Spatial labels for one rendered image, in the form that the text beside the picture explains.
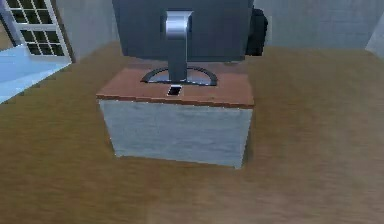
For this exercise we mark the grey cabinet with brown top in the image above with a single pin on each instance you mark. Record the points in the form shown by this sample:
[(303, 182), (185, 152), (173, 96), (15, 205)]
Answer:
[(176, 130)]

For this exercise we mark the small black remote control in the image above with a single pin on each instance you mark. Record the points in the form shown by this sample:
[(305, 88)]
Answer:
[(174, 90)]

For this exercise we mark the grey television set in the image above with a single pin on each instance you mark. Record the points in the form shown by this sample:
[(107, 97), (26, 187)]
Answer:
[(213, 30)]

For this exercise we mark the black round object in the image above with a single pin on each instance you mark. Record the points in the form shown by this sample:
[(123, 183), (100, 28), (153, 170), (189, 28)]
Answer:
[(256, 31)]

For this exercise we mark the white door with glass panes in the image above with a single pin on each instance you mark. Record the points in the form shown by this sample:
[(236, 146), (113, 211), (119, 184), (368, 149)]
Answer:
[(36, 30)]

